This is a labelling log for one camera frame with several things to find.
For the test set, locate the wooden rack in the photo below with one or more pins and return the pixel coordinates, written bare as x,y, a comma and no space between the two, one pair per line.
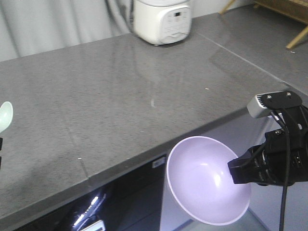
260,29

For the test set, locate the purple plastic bowl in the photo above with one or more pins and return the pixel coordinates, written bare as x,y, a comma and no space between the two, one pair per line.
201,184

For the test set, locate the white rice cooker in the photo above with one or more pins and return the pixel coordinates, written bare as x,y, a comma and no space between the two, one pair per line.
161,22

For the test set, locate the black disinfection cabinet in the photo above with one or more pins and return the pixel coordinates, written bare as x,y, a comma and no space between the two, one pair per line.
131,202

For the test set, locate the mint green plastic spoon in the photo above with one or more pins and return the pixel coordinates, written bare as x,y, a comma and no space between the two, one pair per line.
6,115

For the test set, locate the white curtain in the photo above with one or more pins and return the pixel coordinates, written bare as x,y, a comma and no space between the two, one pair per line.
33,26

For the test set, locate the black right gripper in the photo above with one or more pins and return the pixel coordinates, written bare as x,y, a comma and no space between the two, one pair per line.
283,158

